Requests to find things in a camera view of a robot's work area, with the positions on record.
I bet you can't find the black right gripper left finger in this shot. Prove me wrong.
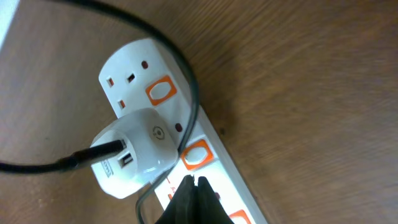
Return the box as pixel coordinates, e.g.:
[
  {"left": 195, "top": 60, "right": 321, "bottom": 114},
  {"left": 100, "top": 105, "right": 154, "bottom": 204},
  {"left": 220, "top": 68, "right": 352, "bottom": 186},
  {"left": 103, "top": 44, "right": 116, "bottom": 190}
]
[{"left": 155, "top": 175, "right": 197, "bottom": 224}]

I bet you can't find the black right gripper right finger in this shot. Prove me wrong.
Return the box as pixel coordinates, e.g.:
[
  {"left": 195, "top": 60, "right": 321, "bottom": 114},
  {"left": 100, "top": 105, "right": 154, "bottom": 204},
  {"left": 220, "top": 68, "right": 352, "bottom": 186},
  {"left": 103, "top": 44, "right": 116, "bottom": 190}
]
[{"left": 196, "top": 177, "right": 233, "bottom": 224}]

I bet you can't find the black USB charging cable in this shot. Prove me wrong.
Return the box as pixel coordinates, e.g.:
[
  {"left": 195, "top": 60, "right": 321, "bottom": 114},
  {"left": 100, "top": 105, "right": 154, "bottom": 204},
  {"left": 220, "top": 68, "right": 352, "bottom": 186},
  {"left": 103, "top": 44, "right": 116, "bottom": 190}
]
[{"left": 0, "top": 0, "right": 200, "bottom": 224}]

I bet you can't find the white USB charger plug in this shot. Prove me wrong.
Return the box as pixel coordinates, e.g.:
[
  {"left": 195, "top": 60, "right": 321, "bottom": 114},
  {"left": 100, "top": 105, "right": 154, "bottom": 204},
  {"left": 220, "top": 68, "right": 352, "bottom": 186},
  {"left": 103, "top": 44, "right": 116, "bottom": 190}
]
[{"left": 91, "top": 108, "right": 178, "bottom": 199}]

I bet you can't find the white power strip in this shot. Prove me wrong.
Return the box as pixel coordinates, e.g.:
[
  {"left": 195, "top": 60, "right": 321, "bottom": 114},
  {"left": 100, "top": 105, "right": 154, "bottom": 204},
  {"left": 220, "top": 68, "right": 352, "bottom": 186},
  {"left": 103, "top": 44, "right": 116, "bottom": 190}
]
[{"left": 99, "top": 39, "right": 265, "bottom": 223}]

